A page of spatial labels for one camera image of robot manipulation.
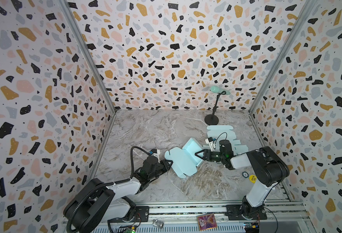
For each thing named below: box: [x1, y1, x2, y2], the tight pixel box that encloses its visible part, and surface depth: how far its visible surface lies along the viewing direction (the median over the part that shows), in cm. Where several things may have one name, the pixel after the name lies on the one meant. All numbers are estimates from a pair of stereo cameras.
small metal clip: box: [152, 218, 165, 229], surface depth 71 cm
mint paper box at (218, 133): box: [206, 125, 249, 154], surface depth 106 cm
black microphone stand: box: [204, 90, 227, 126], surface depth 119 cm
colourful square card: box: [197, 213, 218, 232], surface depth 72 cm
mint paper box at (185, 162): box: [164, 137, 204, 179], surface depth 94 cm
